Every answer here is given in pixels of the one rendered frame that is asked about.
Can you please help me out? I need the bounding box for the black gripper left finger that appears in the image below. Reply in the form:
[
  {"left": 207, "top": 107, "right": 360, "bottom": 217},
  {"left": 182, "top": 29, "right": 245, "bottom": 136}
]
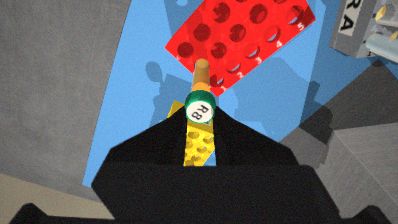
[{"left": 101, "top": 106, "right": 187, "bottom": 165}]

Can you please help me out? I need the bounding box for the yellow rack with round wells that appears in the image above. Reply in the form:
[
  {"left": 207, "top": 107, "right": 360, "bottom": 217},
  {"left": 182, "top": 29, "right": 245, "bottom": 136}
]
[{"left": 167, "top": 100, "right": 214, "bottom": 165}]

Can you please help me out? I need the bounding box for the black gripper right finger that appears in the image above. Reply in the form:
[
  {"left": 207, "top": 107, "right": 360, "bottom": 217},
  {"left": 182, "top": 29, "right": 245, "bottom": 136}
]
[{"left": 213, "top": 106, "right": 300, "bottom": 165}]

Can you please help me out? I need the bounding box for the blue bench mat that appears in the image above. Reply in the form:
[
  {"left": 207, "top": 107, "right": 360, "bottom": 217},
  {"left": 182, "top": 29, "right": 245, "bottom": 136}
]
[{"left": 82, "top": 0, "right": 398, "bottom": 187}]

